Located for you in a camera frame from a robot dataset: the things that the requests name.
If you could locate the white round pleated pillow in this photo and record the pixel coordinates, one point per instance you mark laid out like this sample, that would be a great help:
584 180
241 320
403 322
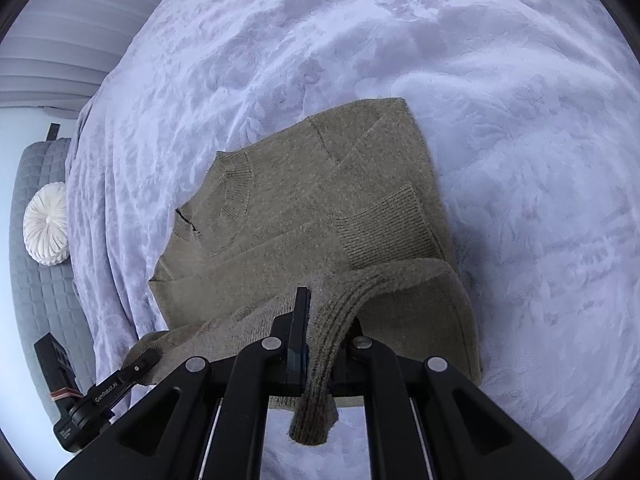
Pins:
46 222

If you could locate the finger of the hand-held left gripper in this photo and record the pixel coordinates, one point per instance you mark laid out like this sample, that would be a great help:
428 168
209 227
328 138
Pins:
142 364

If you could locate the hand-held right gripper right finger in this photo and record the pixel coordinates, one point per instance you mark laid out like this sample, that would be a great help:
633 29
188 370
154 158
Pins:
361 360

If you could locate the grey quilted headboard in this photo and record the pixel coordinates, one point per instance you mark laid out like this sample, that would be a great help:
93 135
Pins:
45 300

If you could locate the pale pleated curtain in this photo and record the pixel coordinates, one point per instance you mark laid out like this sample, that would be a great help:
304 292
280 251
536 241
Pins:
65 35

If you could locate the olive brown knit sweater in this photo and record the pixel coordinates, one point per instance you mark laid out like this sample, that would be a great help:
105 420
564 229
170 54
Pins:
310 210

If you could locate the lavender fleece blanket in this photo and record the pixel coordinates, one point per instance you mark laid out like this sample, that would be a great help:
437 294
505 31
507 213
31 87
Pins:
450 85

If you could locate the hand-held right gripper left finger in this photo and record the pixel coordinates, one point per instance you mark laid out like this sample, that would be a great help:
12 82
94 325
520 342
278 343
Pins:
300 330

